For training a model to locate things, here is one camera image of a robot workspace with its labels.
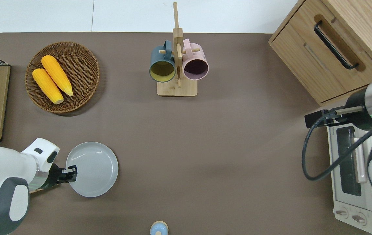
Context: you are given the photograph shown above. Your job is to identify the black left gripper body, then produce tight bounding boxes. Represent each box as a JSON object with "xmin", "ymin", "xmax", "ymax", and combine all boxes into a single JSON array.
[{"xmin": 47, "ymin": 163, "xmax": 64, "ymax": 189}]

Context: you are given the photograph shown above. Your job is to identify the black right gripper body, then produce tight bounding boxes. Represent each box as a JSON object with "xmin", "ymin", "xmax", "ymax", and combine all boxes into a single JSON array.
[{"xmin": 305, "ymin": 109, "xmax": 348, "ymax": 129}]

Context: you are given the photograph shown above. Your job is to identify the gray plate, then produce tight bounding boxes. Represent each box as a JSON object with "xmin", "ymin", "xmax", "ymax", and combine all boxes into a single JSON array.
[{"xmin": 66, "ymin": 142, "xmax": 119, "ymax": 198}]

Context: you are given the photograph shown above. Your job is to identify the wooden drawer cabinet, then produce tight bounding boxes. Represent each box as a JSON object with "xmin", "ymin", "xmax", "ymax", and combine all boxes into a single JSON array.
[{"xmin": 268, "ymin": 0, "xmax": 372, "ymax": 106}]

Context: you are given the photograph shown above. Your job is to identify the yellow corn cob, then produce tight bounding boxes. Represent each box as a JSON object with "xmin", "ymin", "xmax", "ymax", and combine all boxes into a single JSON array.
[
  {"xmin": 32, "ymin": 68, "xmax": 64, "ymax": 105},
  {"xmin": 41, "ymin": 55, "xmax": 74, "ymax": 97}
]

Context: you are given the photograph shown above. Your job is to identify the white toaster oven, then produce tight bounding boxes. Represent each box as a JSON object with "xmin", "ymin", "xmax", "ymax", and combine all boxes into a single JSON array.
[{"xmin": 327, "ymin": 124, "xmax": 372, "ymax": 235}]

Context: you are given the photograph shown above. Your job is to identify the brown wicker basket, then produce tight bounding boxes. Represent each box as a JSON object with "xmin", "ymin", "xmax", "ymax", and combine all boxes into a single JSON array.
[{"xmin": 25, "ymin": 41, "xmax": 100, "ymax": 114}]

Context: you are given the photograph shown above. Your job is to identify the brown table mat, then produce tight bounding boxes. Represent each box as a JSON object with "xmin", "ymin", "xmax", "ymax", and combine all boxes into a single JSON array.
[{"xmin": 0, "ymin": 32, "xmax": 369, "ymax": 235}]

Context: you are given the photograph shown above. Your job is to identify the wooden mug tree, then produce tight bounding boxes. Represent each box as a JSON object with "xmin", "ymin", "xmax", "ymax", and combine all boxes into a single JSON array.
[{"xmin": 156, "ymin": 2, "xmax": 201, "ymax": 97}]

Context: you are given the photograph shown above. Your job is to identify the pink mug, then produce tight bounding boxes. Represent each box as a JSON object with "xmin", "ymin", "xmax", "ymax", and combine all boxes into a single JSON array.
[{"xmin": 182, "ymin": 39, "xmax": 209, "ymax": 81}]

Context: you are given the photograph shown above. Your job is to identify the dark blue mug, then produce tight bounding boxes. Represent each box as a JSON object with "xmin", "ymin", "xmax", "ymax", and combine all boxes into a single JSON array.
[{"xmin": 149, "ymin": 40, "xmax": 176, "ymax": 83}]

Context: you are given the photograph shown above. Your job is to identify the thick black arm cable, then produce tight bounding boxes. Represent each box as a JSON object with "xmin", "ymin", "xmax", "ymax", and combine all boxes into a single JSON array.
[{"xmin": 302, "ymin": 113, "xmax": 372, "ymax": 181}]

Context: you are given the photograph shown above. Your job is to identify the black drawer handle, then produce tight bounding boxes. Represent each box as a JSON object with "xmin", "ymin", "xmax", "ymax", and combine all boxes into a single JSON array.
[{"xmin": 314, "ymin": 21, "xmax": 359, "ymax": 70}]

